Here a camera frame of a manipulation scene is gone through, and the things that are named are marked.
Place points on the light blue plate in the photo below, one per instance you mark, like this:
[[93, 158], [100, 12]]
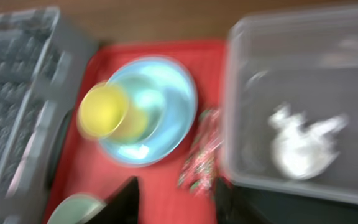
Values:
[[163, 85]]

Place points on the red plastic tray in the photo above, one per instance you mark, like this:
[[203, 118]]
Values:
[[85, 168]]

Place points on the green bowl with food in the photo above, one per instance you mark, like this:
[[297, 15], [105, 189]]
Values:
[[77, 208]]

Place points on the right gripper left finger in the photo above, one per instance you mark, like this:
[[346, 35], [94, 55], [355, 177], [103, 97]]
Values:
[[122, 207]]

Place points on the clear plastic bin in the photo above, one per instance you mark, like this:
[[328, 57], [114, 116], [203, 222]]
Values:
[[308, 59]]

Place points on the grey dishwasher rack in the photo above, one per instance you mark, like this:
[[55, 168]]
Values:
[[42, 64]]

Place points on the black plastic tray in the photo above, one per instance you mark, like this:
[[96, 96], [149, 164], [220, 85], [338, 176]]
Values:
[[281, 208]]

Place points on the yellow plastic cup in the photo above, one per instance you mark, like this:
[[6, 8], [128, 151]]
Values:
[[108, 112]]

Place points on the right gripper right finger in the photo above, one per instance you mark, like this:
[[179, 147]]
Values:
[[231, 206]]

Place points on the white tissue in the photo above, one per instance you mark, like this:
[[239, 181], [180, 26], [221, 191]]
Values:
[[303, 152]]

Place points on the red snack wrapper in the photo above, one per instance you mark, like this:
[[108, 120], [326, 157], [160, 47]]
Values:
[[201, 168]]

